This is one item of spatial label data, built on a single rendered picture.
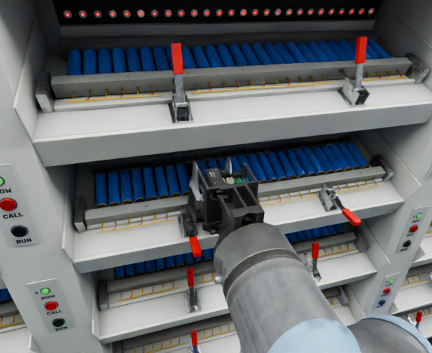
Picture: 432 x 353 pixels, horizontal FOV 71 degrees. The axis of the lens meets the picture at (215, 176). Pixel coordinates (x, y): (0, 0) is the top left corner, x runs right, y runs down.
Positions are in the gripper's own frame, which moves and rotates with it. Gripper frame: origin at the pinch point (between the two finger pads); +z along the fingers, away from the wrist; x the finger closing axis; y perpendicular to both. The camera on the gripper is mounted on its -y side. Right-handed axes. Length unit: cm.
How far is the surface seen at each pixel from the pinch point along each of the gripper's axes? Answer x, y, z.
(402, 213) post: -38.3, -9.7, -8.7
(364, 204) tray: -28.7, -6.2, -7.8
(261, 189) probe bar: -9.1, -2.0, -3.5
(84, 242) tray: 21.2, -5.4, -5.5
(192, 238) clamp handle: 5.1, -3.5, -10.9
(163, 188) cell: 7.8, -1.2, 0.2
